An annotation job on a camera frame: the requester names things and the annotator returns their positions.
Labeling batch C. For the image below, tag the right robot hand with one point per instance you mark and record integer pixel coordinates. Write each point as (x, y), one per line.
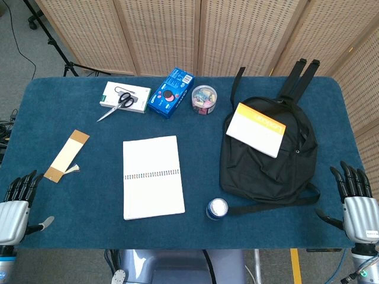
(359, 216)

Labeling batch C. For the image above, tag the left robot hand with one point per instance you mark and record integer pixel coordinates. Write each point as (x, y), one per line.
(13, 213)

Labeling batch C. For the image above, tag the brown and cream bookmark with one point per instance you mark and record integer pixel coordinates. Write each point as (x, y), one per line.
(67, 154)

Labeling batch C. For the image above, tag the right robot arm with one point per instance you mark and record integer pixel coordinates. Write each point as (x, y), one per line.
(364, 263)

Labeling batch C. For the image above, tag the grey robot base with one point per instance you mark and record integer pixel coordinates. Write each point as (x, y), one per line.
(165, 266)

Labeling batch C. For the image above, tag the white and orange book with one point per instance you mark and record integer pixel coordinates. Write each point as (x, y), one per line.
(256, 130)

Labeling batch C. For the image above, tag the blue table mat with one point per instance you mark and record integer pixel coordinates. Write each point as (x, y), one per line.
(89, 207)

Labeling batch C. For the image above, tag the black backpack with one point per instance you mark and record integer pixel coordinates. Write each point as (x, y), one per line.
(266, 165)

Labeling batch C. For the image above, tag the blue can with white lid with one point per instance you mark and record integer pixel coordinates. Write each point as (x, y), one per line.
(217, 209)

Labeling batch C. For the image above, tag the white spiral notebook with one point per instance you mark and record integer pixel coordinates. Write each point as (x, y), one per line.
(152, 177)

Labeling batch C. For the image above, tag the white product box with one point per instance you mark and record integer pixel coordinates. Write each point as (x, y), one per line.
(125, 97)

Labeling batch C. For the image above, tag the black tripod stand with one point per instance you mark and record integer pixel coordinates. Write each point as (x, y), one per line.
(56, 44)

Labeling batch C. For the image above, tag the clear jar of clips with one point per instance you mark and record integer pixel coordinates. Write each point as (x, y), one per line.
(204, 99)

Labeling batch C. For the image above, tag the blue cookie box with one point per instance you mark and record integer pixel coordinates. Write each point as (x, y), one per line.
(171, 93)

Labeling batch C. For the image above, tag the wooden folding screen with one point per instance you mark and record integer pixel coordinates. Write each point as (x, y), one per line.
(189, 32)

